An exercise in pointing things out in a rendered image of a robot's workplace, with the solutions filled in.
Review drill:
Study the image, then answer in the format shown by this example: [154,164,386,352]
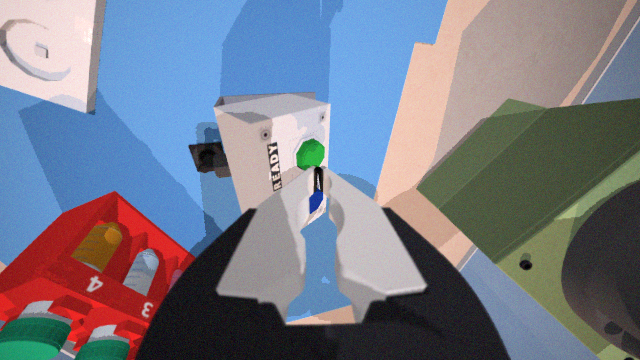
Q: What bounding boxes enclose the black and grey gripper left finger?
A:
[134,166,318,360]

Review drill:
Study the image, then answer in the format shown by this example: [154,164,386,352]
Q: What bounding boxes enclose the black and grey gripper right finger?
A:
[318,166,511,360]

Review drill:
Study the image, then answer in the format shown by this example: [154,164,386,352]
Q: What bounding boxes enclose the blue flat mat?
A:
[0,0,448,323]

